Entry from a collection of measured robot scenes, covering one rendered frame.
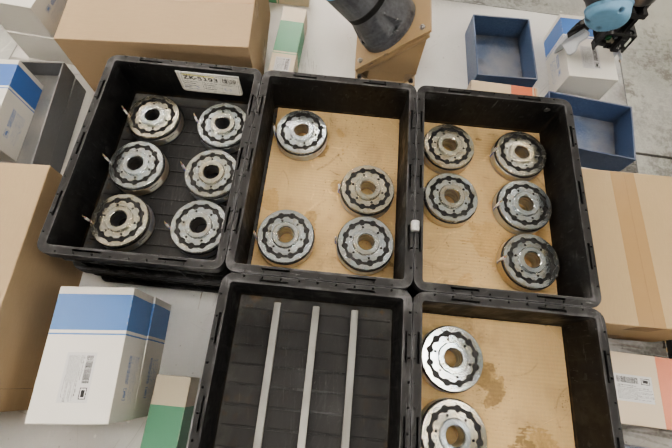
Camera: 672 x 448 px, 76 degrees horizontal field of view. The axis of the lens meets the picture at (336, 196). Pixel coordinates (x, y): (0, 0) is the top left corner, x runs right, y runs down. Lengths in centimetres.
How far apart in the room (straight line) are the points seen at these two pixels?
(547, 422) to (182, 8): 105
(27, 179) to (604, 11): 106
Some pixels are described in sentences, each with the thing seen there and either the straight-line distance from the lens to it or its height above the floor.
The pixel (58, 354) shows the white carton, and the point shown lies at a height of 88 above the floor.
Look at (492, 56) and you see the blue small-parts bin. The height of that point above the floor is 70.
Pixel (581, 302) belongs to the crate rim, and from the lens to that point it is 80.
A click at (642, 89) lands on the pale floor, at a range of 254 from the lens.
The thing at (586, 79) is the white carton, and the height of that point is 78.
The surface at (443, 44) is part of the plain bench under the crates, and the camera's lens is 128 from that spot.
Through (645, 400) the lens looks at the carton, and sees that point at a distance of 101.
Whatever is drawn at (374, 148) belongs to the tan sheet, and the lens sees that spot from 90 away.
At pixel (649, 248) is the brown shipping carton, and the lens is 98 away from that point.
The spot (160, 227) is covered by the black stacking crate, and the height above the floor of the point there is 83.
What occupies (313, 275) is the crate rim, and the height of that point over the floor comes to 93.
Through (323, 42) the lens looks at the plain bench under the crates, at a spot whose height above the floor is 70.
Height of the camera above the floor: 160
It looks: 66 degrees down
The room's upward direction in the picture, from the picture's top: 6 degrees clockwise
